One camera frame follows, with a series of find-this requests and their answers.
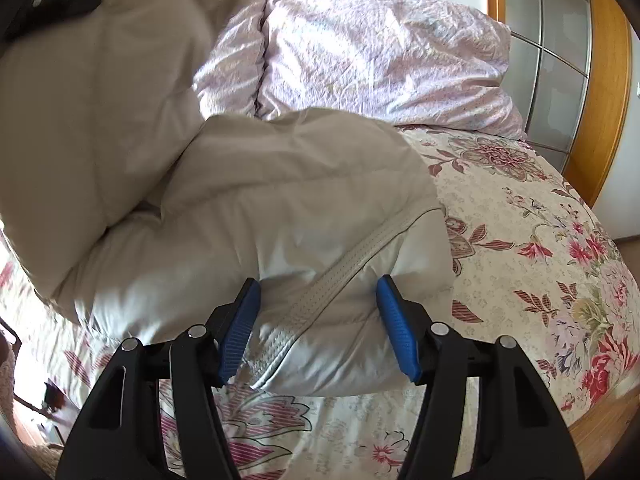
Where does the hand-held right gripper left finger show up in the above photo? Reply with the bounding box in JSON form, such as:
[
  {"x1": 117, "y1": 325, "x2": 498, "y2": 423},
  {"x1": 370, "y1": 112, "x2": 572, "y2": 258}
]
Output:
[{"x1": 55, "y1": 278, "x2": 263, "y2": 480}]

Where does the floral bedspread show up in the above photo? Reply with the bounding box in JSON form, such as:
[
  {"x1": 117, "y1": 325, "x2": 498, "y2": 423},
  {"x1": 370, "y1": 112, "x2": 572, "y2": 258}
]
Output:
[{"x1": 0, "y1": 125, "x2": 640, "y2": 480}]

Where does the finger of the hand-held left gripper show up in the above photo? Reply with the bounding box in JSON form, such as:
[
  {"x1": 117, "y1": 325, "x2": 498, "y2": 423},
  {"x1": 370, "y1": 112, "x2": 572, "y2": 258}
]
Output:
[{"x1": 2, "y1": 0, "x2": 103, "y2": 43}]

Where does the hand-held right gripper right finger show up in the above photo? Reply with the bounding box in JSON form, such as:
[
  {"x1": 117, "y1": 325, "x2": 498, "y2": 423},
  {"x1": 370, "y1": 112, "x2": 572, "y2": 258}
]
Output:
[{"x1": 376, "y1": 274, "x2": 586, "y2": 480}]

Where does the white puffer jacket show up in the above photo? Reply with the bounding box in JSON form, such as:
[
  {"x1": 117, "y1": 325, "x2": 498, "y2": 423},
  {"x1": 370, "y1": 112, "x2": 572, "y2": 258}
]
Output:
[{"x1": 0, "y1": 0, "x2": 456, "y2": 398}]

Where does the lilac crinkled pillow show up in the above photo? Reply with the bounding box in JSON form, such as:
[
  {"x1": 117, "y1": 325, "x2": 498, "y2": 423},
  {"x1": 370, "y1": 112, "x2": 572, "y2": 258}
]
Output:
[
  {"x1": 256, "y1": 0, "x2": 526, "y2": 141},
  {"x1": 192, "y1": 0, "x2": 268, "y2": 121}
]

